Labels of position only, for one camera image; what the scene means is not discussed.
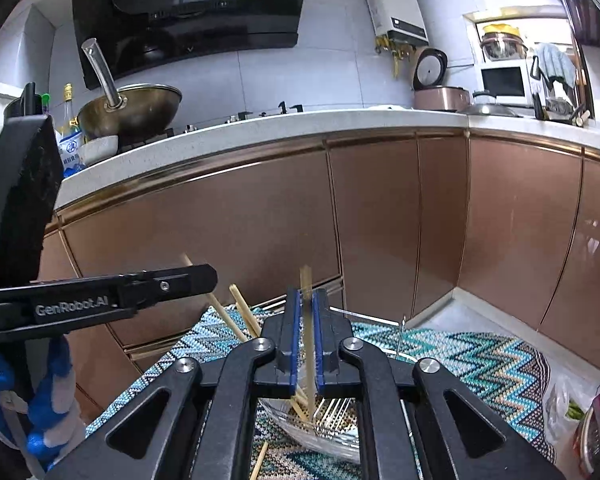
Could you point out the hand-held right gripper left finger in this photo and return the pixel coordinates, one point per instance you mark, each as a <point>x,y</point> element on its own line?
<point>292,340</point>

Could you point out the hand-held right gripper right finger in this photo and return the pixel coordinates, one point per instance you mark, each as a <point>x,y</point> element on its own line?
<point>318,340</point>

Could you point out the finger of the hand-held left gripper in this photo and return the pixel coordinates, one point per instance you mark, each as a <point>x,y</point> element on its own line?
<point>180,282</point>

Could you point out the group of bamboo chopsticks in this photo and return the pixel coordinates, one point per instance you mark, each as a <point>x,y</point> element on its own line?
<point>221,310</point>

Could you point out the person's left hand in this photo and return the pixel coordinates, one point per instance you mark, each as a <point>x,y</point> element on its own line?
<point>55,410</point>

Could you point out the blue white salt bag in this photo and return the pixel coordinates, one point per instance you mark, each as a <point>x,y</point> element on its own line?
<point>72,152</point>

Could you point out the white bowl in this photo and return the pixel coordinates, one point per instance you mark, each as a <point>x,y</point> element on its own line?
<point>100,150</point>

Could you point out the green cap bottle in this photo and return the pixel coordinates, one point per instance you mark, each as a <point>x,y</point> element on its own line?
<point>44,102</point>

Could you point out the black gas stove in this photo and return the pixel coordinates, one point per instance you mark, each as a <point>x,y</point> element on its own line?
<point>150,137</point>

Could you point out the metal wok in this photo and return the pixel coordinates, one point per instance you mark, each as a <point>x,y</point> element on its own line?
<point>135,110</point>

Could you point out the zigzag woven mat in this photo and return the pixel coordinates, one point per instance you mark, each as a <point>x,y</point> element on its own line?
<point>480,375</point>

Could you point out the white cloth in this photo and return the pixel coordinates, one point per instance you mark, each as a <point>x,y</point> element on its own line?
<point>390,107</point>

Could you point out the clear plastic bag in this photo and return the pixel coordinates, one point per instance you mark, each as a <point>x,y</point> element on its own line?
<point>560,400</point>

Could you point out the black range hood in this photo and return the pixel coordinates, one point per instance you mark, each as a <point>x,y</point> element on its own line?
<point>195,5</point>

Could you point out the brown rice cooker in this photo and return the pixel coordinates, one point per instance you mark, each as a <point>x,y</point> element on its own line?
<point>440,97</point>

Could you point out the metal pot lid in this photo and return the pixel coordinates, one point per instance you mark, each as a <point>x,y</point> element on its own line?
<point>485,109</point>

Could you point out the brass gas valves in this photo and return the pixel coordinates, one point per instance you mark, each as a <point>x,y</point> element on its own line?
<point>395,52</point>

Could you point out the white microwave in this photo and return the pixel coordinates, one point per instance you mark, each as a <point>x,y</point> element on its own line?
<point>502,82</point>

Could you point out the white water heater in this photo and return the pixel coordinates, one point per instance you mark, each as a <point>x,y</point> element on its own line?
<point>395,5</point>

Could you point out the steel pot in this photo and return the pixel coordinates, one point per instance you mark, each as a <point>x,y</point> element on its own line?
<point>502,47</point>

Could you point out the blue towel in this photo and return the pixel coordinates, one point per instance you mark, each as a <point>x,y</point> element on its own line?
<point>555,65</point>

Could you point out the kitchen window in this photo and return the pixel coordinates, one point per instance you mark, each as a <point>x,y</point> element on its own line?
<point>520,14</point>

